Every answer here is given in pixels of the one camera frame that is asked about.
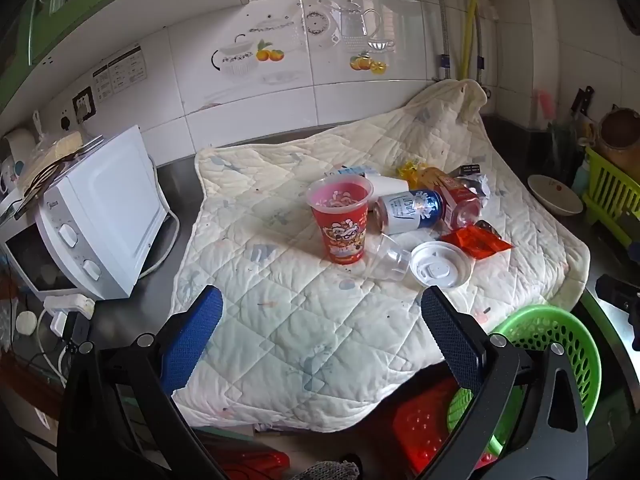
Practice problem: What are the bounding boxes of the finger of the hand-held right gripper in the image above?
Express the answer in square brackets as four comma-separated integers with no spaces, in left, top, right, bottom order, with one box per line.
[595,273,640,313]

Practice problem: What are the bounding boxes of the white paper cup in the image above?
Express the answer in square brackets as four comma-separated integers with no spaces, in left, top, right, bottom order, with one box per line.
[364,172,411,196]

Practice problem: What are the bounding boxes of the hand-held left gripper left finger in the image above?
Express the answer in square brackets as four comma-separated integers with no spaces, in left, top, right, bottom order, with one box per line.
[57,285,224,480]

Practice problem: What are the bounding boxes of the cream quilted blanket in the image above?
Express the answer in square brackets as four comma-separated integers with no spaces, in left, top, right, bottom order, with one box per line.
[170,79,591,433]

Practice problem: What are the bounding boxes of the pink brush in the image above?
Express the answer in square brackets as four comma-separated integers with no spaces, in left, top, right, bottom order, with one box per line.
[535,90,557,123]

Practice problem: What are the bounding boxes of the white microwave cable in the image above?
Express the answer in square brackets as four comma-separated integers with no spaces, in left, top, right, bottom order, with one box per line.
[139,205,181,279]

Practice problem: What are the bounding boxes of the red printed plastic cup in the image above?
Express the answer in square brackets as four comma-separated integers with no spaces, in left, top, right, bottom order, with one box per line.
[306,176,375,265]

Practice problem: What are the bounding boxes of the white plastic cup lid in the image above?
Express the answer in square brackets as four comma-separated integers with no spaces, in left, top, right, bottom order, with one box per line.
[409,241,473,289]

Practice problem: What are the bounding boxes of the dark utensil holder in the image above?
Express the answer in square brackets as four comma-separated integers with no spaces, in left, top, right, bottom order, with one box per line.
[530,120,586,186]

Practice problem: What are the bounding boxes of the green wall cabinet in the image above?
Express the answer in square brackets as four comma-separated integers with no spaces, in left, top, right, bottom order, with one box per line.
[0,0,251,111]

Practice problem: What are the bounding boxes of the green dish rack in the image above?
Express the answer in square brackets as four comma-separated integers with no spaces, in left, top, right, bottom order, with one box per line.
[582,146,640,247]

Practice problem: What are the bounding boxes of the brown wooden trivet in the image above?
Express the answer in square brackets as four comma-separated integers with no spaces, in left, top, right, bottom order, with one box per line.
[17,152,83,213]

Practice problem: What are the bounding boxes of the blue and white milk carton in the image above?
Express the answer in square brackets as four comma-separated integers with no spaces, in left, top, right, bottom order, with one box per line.
[325,166,376,179]

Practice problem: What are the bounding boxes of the red soda can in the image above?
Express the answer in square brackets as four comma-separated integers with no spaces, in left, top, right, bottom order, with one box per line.
[434,183,488,231]

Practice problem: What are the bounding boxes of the clear plastic cup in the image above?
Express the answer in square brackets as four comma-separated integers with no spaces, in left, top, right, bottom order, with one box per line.
[367,232,412,281]

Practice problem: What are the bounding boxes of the yellow gas pipe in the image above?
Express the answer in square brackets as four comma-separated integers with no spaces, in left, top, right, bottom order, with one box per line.
[460,0,483,82]

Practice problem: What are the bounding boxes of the teal bottle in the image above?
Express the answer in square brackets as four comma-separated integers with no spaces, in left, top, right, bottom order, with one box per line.
[572,161,592,196]

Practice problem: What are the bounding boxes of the braided metal hose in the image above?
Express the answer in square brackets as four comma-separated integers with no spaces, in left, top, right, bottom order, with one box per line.
[429,0,452,82]

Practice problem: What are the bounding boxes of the blue and white can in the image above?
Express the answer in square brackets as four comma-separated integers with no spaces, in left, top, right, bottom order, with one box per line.
[375,189,445,236]

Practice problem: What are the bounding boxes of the black handled knife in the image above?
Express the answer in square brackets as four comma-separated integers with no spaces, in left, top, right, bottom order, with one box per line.
[570,86,595,122]

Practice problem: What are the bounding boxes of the silver foil wrapper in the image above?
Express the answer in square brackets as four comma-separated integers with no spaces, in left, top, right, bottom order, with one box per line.
[457,174,491,201]

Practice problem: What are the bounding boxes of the white bowl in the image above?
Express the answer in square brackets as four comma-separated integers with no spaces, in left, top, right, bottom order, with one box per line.
[527,175,584,217]

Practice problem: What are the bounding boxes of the black wall socket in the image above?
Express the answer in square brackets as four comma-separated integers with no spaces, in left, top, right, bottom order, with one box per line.
[72,86,97,121]

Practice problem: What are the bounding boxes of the red snack packet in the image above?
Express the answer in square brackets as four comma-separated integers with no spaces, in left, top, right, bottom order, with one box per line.
[440,225,514,261]

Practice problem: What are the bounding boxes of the red plastic stool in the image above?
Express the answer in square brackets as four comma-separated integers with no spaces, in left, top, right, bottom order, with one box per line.
[390,380,496,476]

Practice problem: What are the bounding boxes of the wall notice sticker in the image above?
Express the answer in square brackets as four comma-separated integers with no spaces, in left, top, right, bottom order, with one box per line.
[91,45,149,103]

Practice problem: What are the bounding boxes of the green plastic basket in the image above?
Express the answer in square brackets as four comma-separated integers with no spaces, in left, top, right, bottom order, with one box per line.
[447,305,602,456]

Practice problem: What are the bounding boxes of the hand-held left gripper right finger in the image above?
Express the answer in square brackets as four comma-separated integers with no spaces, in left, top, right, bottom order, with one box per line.
[420,285,591,480]

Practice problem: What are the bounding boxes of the orange snack packet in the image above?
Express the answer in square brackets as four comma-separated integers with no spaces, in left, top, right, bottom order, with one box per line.
[417,166,451,192]

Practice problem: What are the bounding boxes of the yellow item in plastic bag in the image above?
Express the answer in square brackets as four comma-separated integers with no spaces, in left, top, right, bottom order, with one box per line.
[25,130,87,181]

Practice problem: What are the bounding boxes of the white power strip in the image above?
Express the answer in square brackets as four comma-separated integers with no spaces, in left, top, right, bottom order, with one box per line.
[44,295,96,319]

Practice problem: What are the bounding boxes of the white electric kettle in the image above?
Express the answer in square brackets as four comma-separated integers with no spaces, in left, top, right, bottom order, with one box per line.
[0,127,37,196]

